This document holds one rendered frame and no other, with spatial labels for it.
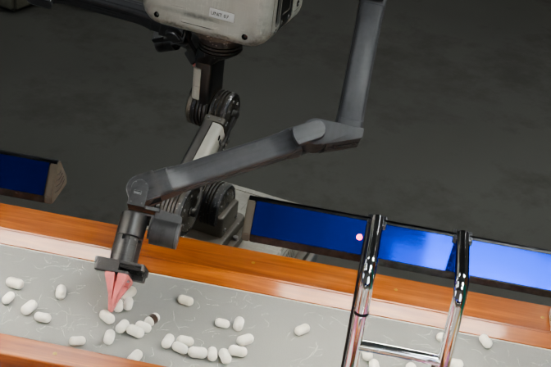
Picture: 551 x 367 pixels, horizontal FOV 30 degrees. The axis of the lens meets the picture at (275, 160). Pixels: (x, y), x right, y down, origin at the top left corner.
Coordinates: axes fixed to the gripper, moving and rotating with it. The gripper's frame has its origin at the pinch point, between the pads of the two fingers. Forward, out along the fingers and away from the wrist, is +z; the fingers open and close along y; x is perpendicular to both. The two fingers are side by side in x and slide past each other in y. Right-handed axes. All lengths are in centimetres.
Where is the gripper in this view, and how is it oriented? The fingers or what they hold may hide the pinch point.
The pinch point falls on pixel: (111, 307)
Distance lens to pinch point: 207.7
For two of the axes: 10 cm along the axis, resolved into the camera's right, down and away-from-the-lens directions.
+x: 0.3, 3.3, 9.4
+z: -2.0, 9.3, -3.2
